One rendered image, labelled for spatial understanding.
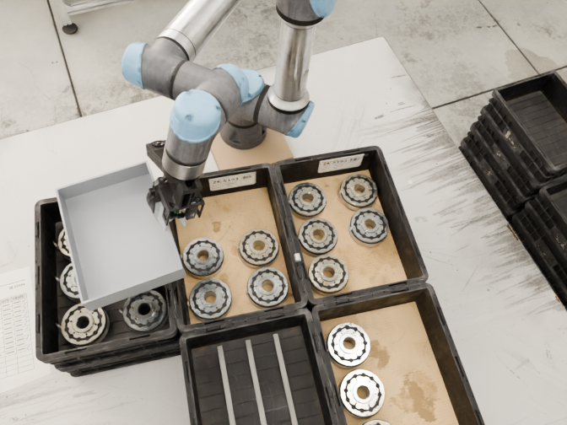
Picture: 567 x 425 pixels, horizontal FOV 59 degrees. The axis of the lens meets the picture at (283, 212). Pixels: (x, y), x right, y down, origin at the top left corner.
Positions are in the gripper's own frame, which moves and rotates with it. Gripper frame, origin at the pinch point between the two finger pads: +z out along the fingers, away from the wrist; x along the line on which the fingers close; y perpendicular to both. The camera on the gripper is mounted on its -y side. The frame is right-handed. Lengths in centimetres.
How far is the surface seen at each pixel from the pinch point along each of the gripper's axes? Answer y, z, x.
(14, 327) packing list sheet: -5, 50, -32
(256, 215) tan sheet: -3.5, 17.5, 29.4
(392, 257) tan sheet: 23, 9, 56
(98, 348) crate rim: 16.2, 21.4, -17.9
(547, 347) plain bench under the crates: 60, 13, 89
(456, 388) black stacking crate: 57, 6, 48
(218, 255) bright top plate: 4.2, 18.7, 15.3
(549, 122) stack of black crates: -8, 12, 165
